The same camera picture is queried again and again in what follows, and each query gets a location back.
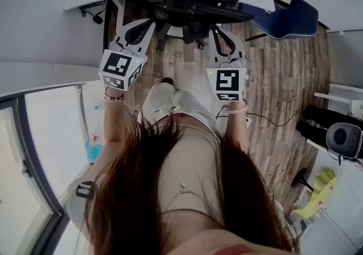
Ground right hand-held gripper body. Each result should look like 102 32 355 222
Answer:
206 59 247 102

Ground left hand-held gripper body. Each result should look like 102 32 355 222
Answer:
98 46 148 91

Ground black mesh office chair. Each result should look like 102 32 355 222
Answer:
109 0 255 53

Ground person's left forearm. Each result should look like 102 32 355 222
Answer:
103 87 128 144

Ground person's right forearm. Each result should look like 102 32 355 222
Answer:
223 100 250 154

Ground blue chair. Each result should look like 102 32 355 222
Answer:
238 0 319 42

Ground black power strip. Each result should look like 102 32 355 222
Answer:
79 0 107 10

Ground person's white shorts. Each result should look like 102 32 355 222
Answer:
137 82 221 132

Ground person's beige top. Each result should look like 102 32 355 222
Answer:
66 111 225 255

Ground blue spray bottle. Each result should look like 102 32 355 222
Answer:
84 140 103 164

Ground dark-framed window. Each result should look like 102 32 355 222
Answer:
0 85 86 255

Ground white side table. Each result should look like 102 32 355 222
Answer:
313 83 363 120

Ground black round stand base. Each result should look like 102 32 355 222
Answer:
291 168 314 192

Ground grey rounded device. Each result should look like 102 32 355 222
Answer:
325 122 363 161

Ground yellow-green bag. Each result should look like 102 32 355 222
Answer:
293 168 338 219

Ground clear plastic box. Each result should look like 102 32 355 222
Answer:
289 214 310 235

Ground pink bracelet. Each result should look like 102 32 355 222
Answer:
226 106 250 115

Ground beaded bracelets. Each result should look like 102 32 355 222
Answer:
103 91 126 104

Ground black cable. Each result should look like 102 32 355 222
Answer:
214 103 305 128

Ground silver necklace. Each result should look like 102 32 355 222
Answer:
174 182 198 197

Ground grey shoulder strap with buckle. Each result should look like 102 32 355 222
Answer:
66 177 94 229

